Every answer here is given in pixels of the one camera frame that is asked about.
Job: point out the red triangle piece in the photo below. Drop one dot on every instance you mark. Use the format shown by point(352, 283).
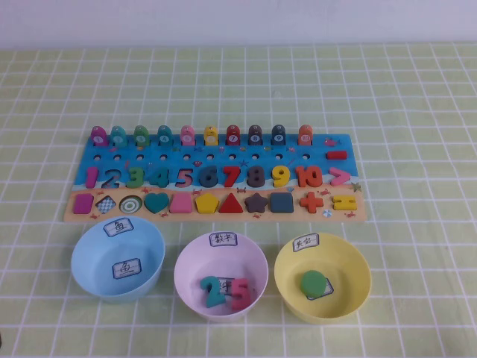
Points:
point(231, 206)

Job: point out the magenta number one piece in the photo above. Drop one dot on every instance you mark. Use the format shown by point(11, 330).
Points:
point(92, 178)

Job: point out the pink fish numbered five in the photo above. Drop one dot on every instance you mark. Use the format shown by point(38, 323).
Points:
point(188, 136)

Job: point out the teal heart piece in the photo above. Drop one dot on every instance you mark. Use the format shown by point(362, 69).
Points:
point(156, 202)

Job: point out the teal number two piece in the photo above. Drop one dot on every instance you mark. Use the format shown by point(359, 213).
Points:
point(215, 298)

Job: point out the light blue plastic bowl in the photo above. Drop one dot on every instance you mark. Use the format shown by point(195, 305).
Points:
point(93, 261)

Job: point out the red minus sign piece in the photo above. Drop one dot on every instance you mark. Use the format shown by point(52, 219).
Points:
point(337, 154)

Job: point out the green circle piece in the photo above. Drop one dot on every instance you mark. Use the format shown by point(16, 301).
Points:
point(313, 283)

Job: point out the dark brown fish numbered eight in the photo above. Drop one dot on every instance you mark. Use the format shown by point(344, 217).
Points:
point(255, 135)

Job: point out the ocean themed wooden puzzle board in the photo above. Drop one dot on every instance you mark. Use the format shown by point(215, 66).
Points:
point(223, 158)

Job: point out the orange fish numbered ten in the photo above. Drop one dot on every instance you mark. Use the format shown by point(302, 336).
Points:
point(305, 135)

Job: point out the green number three piece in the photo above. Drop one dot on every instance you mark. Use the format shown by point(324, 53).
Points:
point(136, 178)

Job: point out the pink trapezoid piece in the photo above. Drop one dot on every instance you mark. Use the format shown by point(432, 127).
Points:
point(181, 204)

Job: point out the red fish numbered seven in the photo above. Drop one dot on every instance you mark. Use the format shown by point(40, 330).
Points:
point(233, 135)

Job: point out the dark brown number eight piece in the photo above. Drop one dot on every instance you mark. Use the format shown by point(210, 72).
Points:
point(256, 177)

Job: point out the teal number four piece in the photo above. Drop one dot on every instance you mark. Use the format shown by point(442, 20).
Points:
point(161, 179)

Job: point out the teal fish numbered two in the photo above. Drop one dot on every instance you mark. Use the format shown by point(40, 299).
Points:
point(118, 137)

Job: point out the magenta rectangle piece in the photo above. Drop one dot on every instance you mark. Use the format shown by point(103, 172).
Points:
point(83, 204)

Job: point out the teal fish numbered four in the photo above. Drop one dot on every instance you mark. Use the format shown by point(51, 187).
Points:
point(164, 136)

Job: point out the orange number ten piece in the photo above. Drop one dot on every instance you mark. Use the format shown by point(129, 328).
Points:
point(302, 177)

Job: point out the red number five piece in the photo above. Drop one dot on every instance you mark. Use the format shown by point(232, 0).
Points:
point(240, 296)

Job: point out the pink plastic bowl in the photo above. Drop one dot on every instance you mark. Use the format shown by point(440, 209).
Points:
point(194, 261)

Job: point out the magenta fish numbered one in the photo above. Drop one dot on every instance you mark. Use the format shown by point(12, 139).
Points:
point(99, 137)

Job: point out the green checked tablecloth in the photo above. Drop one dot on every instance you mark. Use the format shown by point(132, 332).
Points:
point(238, 93)

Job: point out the dark brown star piece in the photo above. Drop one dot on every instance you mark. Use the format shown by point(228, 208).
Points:
point(256, 203)

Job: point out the dark blue square piece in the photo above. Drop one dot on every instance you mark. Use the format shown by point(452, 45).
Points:
point(281, 202)

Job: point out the yellow number nine piece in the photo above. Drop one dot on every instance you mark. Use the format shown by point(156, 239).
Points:
point(286, 175)

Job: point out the orange plus sign piece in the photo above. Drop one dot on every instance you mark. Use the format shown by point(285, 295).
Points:
point(311, 202)

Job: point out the yellow plastic bowl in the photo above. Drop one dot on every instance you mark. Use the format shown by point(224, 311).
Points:
point(346, 272)

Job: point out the red number seven piece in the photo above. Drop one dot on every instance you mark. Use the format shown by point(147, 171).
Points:
point(234, 175)

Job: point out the yellow pentagon piece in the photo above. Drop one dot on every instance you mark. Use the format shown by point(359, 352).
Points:
point(207, 204)

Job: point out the pink greater-than sign piece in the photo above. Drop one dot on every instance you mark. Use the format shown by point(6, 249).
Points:
point(344, 176)

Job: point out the yellow equals sign piece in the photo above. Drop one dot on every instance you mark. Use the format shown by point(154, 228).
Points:
point(337, 203)

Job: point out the green fish numbered three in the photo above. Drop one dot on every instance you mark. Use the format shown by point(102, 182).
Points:
point(141, 136)

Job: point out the dark blue fish numbered nine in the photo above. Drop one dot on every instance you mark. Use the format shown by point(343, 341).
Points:
point(278, 135)

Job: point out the dark blue number six piece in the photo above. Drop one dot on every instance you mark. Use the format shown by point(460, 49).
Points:
point(205, 179)

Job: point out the yellow fish numbered six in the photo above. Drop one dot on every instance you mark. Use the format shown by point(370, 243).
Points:
point(211, 136)

